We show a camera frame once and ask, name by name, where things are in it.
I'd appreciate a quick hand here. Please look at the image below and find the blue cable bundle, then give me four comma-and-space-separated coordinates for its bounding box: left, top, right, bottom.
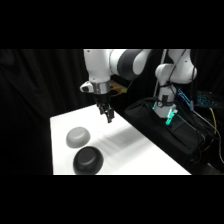
176, 87, 196, 112

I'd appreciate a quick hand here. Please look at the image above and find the black robot stand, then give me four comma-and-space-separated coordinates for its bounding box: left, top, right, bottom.
123, 97, 205, 175

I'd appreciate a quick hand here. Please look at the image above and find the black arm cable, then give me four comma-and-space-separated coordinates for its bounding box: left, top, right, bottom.
153, 49, 188, 108

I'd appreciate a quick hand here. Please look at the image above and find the grey bowl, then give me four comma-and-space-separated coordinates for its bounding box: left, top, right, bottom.
65, 126, 92, 149

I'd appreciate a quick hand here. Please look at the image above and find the orange wrist cable tape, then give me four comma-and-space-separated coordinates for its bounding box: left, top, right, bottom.
111, 83, 128, 95

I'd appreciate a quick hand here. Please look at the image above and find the blue lit electronics box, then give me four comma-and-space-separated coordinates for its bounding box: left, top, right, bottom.
195, 90, 219, 108

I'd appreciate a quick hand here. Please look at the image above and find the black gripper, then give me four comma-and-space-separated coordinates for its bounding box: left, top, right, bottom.
93, 92, 116, 124

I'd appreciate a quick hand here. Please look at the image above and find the black curtain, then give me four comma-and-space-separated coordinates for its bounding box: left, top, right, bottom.
0, 49, 224, 176

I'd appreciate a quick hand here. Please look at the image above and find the small green light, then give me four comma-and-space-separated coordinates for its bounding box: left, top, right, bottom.
164, 107, 177, 126

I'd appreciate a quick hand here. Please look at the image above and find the yellow cable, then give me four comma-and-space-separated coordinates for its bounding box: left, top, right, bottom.
199, 107, 224, 165

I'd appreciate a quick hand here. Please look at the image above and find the black bowl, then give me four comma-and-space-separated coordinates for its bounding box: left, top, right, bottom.
72, 145, 105, 175

